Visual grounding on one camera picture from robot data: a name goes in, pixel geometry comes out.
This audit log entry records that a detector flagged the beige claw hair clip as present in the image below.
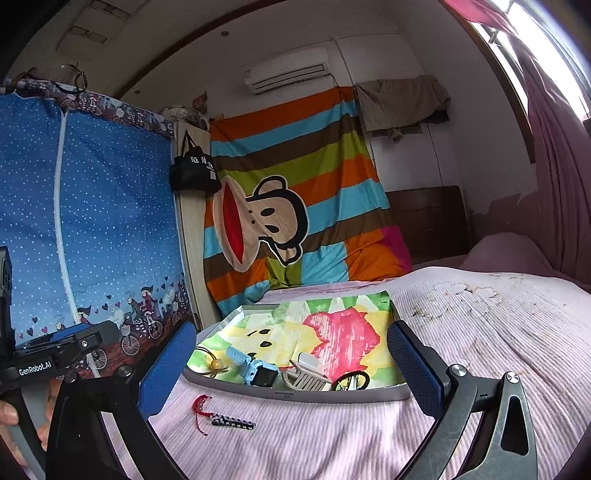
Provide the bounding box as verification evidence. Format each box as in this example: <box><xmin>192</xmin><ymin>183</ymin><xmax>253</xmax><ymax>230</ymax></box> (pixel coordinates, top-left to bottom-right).
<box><xmin>283</xmin><ymin>353</ymin><xmax>333</xmax><ymax>392</ymax></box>

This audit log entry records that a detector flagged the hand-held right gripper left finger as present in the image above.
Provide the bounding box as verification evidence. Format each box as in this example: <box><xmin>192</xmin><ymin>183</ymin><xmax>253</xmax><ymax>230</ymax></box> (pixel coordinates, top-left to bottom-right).
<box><xmin>45</xmin><ymin>320</ymin><xmax>198</xmax><ymax>480</ymax></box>

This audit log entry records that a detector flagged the white air conditioner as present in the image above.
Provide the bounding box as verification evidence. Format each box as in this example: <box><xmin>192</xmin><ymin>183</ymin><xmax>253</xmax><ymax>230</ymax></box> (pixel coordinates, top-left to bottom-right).
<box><xmin>244</xmin><ymin>48</ymin><xmax>333</xmax><ymax>96</ymax></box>

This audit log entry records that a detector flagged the dark wooden headboard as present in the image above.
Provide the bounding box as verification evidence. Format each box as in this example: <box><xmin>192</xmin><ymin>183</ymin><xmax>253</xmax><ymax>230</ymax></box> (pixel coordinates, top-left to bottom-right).
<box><xmin>385</xmin><ymin>185</ymin><xmax>472</xmax><ymax>268</ymax></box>

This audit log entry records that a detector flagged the black tote bag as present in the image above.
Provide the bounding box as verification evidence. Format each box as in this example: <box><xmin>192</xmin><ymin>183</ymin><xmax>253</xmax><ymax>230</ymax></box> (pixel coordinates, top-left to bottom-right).
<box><xmin>169</xmin><ymin>131</ymin><xmax>222</xmax><ymax>193</ymax></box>

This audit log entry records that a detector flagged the pink curtain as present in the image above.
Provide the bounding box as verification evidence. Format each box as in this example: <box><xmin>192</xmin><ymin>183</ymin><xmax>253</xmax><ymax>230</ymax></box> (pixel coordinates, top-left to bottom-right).
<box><xmin>443</xmin><ymin>0</ymin><xmax>591</xmax><ymax>291</ymax></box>

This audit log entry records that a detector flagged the blue smartwatch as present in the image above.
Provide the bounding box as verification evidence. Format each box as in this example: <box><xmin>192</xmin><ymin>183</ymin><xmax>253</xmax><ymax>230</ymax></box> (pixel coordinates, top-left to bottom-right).
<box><xmin>226</xmin><ymin>347</ymin><xmax>278</xmax><ymax>388</ymax></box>

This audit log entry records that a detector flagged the window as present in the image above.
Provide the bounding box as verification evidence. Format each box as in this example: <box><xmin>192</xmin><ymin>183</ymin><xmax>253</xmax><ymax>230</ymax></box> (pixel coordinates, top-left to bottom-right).
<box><xmin>475</xmin><ymin>18</ymin><xmax>591</xmax><ymax>121</ymax></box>

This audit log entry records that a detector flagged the black hair tie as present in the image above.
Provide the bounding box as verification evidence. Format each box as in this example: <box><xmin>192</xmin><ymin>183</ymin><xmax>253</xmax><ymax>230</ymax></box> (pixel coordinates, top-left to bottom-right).
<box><xmin>332</xmin><ymin>369</ymin><xmax>370</xmax><ymax>392</ymax></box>

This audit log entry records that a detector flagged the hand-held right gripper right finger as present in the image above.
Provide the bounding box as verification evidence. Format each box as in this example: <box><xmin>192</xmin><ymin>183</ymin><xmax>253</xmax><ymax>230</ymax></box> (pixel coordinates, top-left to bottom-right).
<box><xmin>386</xmin><ymin>320</ymin><xmax>541</xmax><ymax>480</ymax></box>

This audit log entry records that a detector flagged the grey tray with colourful lining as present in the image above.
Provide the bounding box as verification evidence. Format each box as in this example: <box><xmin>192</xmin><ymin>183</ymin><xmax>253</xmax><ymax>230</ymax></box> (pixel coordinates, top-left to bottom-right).
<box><xmin>185</xmin><ymin>290</ymin><xmax>411</xmax><ymax>402</ymax></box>

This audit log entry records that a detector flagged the brown hair tie yellow bead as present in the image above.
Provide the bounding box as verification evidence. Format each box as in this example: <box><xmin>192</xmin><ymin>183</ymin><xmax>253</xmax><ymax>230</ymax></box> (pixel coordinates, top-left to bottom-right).
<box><xmin>194</xmin><ymin>347</ymin><xmax>229</xmax><ymax>377</ymax></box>

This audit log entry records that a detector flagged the pink ribbed bed cover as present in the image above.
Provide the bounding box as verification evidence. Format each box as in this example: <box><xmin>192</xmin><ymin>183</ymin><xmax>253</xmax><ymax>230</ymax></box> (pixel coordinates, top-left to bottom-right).
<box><xmin>102</xmin><ymin>265</ymin><xmax>591</xmax><ymax>480</ymax></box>

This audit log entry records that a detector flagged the person's left hand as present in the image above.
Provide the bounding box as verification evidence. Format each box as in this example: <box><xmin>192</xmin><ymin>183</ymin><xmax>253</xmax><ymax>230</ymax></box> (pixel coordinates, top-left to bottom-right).
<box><xmin>0</xmin><ymin>381</ymin><xmax>63</xmax><ymax>455</ymax></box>

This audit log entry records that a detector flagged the hanging khaki garment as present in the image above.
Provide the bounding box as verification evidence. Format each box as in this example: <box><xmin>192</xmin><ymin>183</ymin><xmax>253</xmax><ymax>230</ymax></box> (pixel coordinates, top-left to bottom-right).
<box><xmin>355</xmin><ymin>75</ymin><xmax>451</xmax><ymax>139</ymax></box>

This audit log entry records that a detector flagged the bundle on cabinet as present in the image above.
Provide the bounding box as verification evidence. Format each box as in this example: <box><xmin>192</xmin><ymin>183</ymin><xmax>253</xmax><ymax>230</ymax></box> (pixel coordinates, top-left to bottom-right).
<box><xmin>159</xmin><ymin>105</ymin><xmax>208</xmax><ymax>130</ymax></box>

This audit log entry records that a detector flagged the striped monkey print blanket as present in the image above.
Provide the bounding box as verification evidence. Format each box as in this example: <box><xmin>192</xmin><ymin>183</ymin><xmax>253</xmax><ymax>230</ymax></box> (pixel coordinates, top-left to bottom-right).
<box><xmin>203</xmin><ymin>85</ymin><xmax>413</xmax><ymax>319</ymax></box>

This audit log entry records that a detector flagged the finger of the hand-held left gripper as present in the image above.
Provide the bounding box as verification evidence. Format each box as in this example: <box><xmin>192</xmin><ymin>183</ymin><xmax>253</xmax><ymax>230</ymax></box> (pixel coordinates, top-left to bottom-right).
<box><xmin>53</xmin><ymin>322</ymin><xmax>121</xmax><ymax>376</ymax></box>
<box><xmin>14</xmin><ymin>323</ymin><xmax>93</xmax><ymax>352</ymax></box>

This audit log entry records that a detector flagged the pink pillow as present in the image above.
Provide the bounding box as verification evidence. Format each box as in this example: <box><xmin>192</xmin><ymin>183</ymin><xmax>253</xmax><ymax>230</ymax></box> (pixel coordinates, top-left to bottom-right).
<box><xmin>462</xmin><ymin>232</ymin><xmax>561</xmax><ymax>282</ymax></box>

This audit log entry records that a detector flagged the blue dotted fabric wardrobe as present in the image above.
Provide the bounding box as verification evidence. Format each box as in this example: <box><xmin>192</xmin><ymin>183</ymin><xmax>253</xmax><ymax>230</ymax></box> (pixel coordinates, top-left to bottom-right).
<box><xmin>0</xmin><ymin>78</ymin><xmax>199</xmax><ymax>384</ymax></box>

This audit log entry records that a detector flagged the red string bracelet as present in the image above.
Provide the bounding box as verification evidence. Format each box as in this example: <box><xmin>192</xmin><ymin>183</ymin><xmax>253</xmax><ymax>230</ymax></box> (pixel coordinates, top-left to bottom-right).
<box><xmin>191</xmin><ymin>394</ymin><xmax>211</xmax><ymax>435</ymax></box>

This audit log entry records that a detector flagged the black white striped hair clip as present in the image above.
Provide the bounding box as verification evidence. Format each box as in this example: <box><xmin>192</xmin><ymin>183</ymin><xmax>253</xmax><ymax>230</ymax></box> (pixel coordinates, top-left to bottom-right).
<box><xmin>211</xmin><ymin>415</ymin><xmax>254</xmax><ymax>431</ymax></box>

